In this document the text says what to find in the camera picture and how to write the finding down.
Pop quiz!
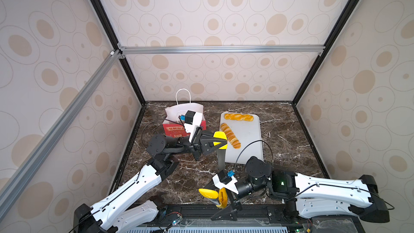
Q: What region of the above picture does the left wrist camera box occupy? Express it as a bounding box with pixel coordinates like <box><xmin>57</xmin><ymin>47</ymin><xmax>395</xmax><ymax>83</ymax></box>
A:
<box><xmin>180</xmin><ymin>111</ymin><xmax>203</xmax><ymax>143</ymax></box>

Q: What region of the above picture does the horizontal aluminium rail back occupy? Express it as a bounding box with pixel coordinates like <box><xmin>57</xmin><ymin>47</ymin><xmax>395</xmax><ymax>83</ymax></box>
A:
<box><xmin>120</xmin><ymin>45</ymin><xmax>325</xmax><ymax>55</ymax></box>

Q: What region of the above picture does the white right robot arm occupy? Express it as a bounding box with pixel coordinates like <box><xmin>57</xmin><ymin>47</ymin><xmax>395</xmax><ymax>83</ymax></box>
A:
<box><xmin>199</xmin><ymin>156</ymin><xmax>390</xmax><ymax>223</ymax></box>

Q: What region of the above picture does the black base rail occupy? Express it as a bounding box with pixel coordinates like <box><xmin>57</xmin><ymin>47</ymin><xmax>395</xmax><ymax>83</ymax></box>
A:
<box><xmin>122</xmin><ymin>203</ymin><xmax>324</xmax><ymax>233</ymax></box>

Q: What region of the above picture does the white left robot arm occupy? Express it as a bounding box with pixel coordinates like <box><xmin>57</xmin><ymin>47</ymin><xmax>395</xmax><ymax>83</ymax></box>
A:
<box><xmin>71</xmin><ymin>127</ymin><xmax>227</xmax><ymax>233</ymax></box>

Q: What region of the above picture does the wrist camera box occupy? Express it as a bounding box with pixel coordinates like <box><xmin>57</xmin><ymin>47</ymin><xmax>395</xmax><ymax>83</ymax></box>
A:
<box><xmin>180</xmin><ymin>111</ymin><xmax>203</xmax><ymax>143</ymax></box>
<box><xmin>212</xmin><ymin>170</ymin><xmax>239</xmax><ymax>194</ymax></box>

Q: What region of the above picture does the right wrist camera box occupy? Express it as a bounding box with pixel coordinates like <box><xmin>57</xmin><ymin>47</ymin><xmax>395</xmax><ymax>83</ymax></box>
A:
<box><xmin>212</xmin><ymin>170</ymin><xmax>239</xmax><ymax>194</ymax></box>

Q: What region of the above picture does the long striped bread roll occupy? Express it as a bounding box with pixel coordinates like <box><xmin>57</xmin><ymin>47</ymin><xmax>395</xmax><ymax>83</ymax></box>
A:
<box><xmin>221</xmin><ymin>123</ymin><xmax>241</xmax><ymax>149</ymax></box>

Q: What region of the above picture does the diagonal aluminium rail left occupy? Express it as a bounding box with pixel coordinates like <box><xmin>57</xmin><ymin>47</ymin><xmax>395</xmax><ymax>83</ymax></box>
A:
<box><xmin>1</xmin><ymin>50</ymin><xmax>121</xmax><ymax>220</ymax></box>

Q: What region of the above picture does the white rectangular tray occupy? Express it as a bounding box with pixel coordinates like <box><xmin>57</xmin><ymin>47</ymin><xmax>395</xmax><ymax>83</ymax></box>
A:
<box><xmin>220</xmin><ymin>112</ymin><xmax>264</xmax><ymax>165</ymax></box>

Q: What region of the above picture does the red paper gift bag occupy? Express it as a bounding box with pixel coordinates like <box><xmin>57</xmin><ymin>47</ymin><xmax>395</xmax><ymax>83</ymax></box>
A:
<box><xmin>162</xmin><ymin>88</ymin><xmax>207</xmax><ymax>138</ymax></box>

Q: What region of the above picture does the long twisted bread top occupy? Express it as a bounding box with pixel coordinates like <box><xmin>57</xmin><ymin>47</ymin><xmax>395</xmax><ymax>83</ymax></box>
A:
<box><xmin>224</xmin><ymin>113</ymin><xmax>254</xmax><ymax>122</ymax></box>

